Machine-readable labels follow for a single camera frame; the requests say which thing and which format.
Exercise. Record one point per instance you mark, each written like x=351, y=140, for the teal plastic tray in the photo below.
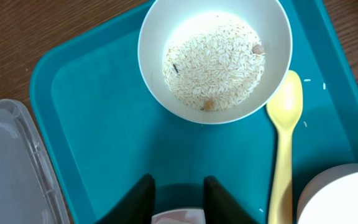
x=104, y=130

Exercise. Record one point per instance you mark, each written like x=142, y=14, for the clear plastic bin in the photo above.
x=29, y=189

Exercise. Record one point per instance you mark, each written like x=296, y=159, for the yellow plastic spoon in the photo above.
x=284, y=110

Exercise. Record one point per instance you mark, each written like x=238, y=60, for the small white cup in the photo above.
x=331, y=197

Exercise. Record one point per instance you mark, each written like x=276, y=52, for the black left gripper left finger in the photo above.
x=136, y=207

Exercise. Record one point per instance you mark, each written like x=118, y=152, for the pink bowl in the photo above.
x=180, y=216

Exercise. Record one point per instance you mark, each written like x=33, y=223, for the white bowl with rice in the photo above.
x=214, y=62

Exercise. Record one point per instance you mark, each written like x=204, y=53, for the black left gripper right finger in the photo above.
x=220, y=207

